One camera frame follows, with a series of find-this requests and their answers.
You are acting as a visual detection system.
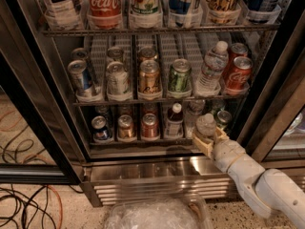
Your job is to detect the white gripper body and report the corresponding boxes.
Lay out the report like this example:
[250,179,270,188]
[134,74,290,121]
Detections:
[213,139,246,173]

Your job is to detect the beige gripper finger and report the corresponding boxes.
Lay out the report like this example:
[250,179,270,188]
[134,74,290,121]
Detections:
[193,135,214,158]
[214,127,229,141]

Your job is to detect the clear water bottle bottom shelf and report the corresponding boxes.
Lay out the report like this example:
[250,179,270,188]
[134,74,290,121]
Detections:
[195,114,216,137]

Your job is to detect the clear water bottle shelf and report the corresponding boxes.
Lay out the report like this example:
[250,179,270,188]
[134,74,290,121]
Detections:
[195,41,229,96]
[195,114,216,137]

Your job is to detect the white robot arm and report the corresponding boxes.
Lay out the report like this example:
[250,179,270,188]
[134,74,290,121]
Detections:
[193,129,305,229]

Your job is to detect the green can bottom shelf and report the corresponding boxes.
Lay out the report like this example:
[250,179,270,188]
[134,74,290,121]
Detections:
[216,110,232,130]

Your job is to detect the brown juice bottle white cap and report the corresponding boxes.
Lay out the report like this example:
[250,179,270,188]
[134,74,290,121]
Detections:
[164,102,183,139]

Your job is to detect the right glass fridge door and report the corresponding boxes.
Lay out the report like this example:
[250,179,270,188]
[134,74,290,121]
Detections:
[235,16,305,173]

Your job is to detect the glass fridge door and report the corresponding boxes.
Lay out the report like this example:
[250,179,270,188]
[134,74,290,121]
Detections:
[0,0,87,184]
[235,16,305,173]

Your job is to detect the clear water bottle middle shelf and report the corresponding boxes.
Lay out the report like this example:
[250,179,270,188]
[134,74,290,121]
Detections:
[195,41,229,96]

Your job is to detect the red can bottom shelf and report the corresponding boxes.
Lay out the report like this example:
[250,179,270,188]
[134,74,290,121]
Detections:
[141,114,159,140]

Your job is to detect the green soda can middle shelf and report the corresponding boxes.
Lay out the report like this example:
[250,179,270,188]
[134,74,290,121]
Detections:
[168,58,192,98]

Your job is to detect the gold can bottom shelf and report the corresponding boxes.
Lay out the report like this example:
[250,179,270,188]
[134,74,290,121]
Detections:
[117,114,135,142]

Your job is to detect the steel fridge base grille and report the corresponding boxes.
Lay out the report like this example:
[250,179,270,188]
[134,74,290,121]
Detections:
[80,156,305,208]

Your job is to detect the blue can bottom shelf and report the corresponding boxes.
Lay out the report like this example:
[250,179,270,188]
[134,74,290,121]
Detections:
[91,115,112,142]

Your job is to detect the blue label bottle top shelf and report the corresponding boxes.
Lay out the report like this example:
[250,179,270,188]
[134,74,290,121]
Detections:
[168,0,203,29]

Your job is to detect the gold label bottle top shelf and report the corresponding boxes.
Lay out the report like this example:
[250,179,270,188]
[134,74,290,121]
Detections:
[205,0,241,25]

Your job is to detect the dark blue bottle top shelf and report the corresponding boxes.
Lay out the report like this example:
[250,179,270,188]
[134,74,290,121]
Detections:
[242,0,281,25]

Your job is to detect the green white soda bottle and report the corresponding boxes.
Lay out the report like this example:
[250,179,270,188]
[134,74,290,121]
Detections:
[129,0,162,29]

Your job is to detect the red Coca-Cola bottle top shelf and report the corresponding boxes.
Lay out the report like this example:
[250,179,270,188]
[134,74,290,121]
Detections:
[88,0,121,29]

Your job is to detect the left glass fridge door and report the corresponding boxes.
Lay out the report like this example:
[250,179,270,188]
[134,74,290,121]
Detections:
[0,0,87,184]

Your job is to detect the white tea bottle top shelf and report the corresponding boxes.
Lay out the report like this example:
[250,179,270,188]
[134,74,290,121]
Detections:
[43,0,84,31]

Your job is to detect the red Coca-Cola can front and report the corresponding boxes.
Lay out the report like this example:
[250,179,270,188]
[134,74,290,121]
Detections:
[224,56,253,95]

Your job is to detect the red coca-cola can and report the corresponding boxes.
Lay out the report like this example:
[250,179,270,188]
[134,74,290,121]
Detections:
[222,43,248,77]
[224,56,253,95]

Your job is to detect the clear plastic bin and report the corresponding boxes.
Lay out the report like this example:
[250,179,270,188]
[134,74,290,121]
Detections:
[103,194,214,229]

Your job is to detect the gold soda can front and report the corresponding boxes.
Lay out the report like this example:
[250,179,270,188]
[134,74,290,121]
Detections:
[138,60,161,100]

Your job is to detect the gold soda can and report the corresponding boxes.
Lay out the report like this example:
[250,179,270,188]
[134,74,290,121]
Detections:
[138,47,158,63]
[138,60,161,100]

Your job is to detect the red Coca-Cola can rear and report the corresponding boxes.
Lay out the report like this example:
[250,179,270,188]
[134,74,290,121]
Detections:
[222,43,248,77]

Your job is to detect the white soda can front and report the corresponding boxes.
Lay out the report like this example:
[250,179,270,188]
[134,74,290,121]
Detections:
[106,62,132,101]

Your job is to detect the white soda can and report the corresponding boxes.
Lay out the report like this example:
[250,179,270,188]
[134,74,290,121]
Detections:
[107,46,125,64]
[106,62,132,101]

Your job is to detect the gold soda can rear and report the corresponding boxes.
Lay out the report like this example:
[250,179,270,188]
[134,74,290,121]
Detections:
[138,47,158,63]

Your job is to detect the white soda can rear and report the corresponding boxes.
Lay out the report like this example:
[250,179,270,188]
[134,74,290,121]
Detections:
[107,46,125,64]

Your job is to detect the blue silver can front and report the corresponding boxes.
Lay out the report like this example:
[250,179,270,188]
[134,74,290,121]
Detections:
[68,59,98,102]

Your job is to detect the blue silver can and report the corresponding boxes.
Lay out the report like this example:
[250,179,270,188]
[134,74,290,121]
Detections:
[68,59,98,102]
[71,47,96,78]

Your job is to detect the blue silver can rear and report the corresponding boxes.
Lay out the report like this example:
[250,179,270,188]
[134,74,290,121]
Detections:
[71,47,96,78]

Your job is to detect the orange floor cable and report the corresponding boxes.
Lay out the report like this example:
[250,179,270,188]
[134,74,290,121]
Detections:
[0,184,65,229]

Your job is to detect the black floor cables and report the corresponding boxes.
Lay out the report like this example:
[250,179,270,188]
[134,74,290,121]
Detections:
[0,184,85,229]

